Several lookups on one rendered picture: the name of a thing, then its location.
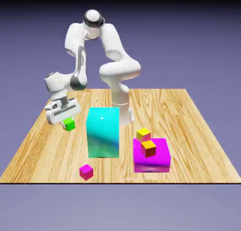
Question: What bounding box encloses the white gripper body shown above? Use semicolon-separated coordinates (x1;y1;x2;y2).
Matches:
46;98;82;125

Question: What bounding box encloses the small green cube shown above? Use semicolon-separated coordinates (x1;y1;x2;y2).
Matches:
63;117;76;132

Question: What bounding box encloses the small magenta cube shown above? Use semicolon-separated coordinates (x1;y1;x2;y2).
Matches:
79;164;94;181

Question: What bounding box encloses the small yellow cube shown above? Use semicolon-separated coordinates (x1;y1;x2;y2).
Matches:
136;127;152;142

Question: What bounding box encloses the small orange cube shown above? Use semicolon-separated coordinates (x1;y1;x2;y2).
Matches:
141;140;157;158

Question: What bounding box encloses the large cyan box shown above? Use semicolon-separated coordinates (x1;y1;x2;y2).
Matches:
86;107;121;158

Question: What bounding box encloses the large magenta box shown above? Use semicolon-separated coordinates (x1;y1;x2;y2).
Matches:
133;138;171;173

